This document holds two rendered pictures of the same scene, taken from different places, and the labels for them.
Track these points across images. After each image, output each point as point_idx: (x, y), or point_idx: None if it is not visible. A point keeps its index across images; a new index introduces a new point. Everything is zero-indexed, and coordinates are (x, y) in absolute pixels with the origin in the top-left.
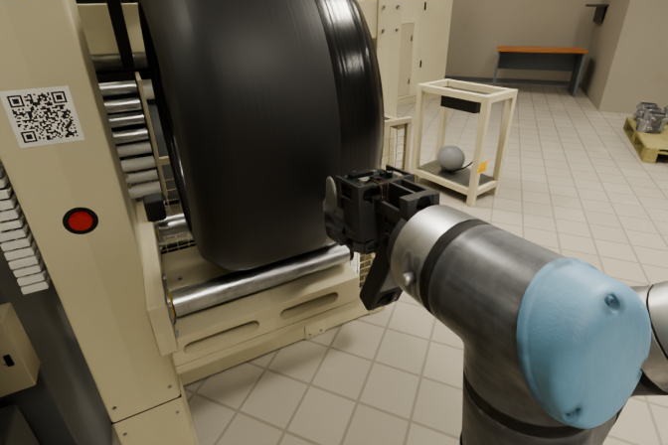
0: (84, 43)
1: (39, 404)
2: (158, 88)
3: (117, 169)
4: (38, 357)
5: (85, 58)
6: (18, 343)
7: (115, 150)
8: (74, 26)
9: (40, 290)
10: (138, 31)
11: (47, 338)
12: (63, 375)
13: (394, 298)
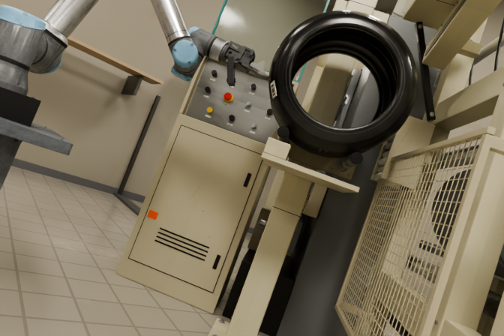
0: (339, 73)
1: (308, 241)
2: (378, 104)
3: (316, 105)
4: (320, 220)
5: (327, 72)
6: (313, 195)
7: (329, 107)
8: (326, 63)
9: (357, 221)
10: (452, 106)
11: (335, 231)
12: (325, 254)
13: (226, 79)
